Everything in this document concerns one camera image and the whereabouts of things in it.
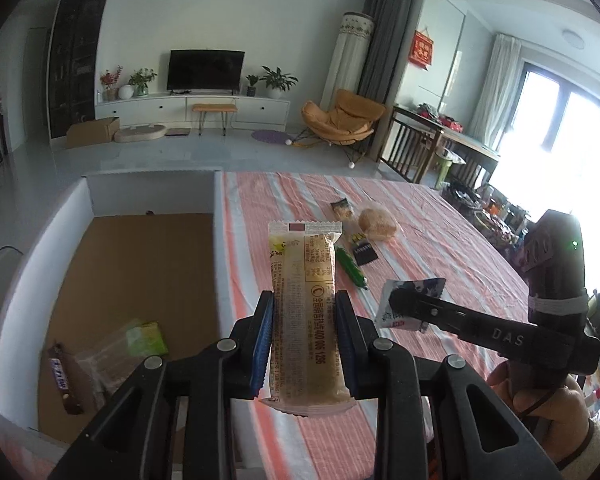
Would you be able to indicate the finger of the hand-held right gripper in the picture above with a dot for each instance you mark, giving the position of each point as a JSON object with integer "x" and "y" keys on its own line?
{"x": 430, "y": 310}

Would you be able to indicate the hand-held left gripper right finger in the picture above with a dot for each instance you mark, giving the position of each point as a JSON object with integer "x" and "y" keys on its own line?
{"x": 345, "y": 350}

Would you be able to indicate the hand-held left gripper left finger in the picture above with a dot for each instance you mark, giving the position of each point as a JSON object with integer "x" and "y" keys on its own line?
{"x": 261, "y": 350}

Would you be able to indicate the white blue triangular packet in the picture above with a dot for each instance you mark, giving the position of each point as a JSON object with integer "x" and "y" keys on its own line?
{"x": 430, "y": 286}

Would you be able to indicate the beige snack bar packet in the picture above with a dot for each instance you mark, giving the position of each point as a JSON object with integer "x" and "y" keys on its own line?
{"x": 305, "y": 280}

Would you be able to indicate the green stick packet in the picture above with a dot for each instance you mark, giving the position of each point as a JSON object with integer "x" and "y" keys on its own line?
{"x": 350, "y": 266}

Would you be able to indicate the bread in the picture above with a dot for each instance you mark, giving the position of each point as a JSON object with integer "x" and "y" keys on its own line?
{"x": 377, "y": 224}

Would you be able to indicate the green snack packet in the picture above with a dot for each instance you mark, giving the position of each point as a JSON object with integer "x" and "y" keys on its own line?
{"x": 147, "y": 337}

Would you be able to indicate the clear packet of brown strips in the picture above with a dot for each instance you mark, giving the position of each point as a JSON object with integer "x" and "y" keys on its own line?
{"x": 105, "y": 360}

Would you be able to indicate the white cardboard box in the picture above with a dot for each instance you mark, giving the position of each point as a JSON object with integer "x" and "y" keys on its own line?
{"x": 130, "y": 260}

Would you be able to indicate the brown chocolate bar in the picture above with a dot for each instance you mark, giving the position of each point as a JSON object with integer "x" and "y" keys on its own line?
{"x": 62, "y": 380}

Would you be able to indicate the person's right hand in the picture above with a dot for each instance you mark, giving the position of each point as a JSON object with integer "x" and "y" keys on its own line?
{"x": 545, "y": 410}

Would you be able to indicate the cluttered bottles and jars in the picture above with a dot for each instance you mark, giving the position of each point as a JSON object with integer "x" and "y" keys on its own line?
{"x": 490, "y": 210}

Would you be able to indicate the striped tablecloth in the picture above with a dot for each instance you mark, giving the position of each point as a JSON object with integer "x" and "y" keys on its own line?
{"x": 430, "y": 200}

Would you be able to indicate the window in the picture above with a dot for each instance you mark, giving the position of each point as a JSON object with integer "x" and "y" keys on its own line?
{"x": 580, "y": 125}

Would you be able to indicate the green plastic stool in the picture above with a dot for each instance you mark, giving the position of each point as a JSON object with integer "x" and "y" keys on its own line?
{"x": 447, "y": 162}

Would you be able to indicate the dark wooden table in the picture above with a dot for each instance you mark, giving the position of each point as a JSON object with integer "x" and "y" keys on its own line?
{"x": 410, "y": 140}

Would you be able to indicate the pile of red packages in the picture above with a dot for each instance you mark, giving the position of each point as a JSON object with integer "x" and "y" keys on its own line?
{"x": 445, "y": 121}

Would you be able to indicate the white curtain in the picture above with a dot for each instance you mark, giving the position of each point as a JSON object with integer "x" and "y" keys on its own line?
{"x": 495, "y": 90}

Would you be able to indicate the orange lounge chair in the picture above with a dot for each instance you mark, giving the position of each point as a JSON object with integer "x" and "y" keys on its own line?
{"x": 340, "y": 120}

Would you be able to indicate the purple mat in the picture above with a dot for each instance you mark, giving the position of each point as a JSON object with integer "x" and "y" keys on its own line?
{"x": 267, "y": 136}

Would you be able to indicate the round ceiling light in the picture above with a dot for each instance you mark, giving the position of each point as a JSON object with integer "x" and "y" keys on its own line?
{"x": 572, "y": 38}

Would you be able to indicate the flat floor scale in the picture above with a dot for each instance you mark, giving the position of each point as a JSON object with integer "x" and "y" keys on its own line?
{"x": 178, "y": 132}

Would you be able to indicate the white TV cabinet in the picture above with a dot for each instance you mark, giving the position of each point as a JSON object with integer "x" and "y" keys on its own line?
{"x": 260, "y": 107}

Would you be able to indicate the wooden stool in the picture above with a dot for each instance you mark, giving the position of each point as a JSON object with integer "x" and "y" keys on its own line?
{"x": 215, "y": 108}

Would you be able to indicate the white pet bed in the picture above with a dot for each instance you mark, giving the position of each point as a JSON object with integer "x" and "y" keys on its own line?
{"x": 140, "y": 134}

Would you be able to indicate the small potted plant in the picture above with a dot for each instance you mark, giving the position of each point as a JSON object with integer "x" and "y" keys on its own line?
{"x": 251, "y": 89}

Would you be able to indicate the covered standing air conditioner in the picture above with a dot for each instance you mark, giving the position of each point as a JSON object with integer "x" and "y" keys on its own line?
{"x": 347, "y": 60}

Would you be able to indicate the large potted plant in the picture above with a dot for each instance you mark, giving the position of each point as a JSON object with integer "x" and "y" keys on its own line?
{"x": 276, "y": 81}

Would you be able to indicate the transparent chair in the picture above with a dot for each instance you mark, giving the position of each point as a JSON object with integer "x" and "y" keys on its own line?
{"x": 0, "y": 270}

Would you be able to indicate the grey curtain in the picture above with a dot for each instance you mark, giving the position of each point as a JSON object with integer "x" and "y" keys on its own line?
{"x": 385, "y": 40}

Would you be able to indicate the brown cardboard box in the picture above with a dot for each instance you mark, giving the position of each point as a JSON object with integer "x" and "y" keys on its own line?
{"x": 92, "y": 132}

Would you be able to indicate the television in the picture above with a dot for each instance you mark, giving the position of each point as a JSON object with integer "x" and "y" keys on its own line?
{"x": 205, "y": 71}

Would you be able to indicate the white round vase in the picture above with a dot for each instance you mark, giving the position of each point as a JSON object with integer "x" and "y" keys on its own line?
{"x": 125, "y": 92}

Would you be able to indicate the green plant glass vase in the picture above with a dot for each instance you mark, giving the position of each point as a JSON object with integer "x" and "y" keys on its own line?
{"x": 141, "y": 80}

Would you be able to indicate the red flower vase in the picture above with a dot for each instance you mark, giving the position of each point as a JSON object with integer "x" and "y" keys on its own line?
{"x": 110, "y": 80}

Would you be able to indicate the black display cabinet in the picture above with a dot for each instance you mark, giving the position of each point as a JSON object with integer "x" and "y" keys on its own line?
{"x": 77, "y": 50}

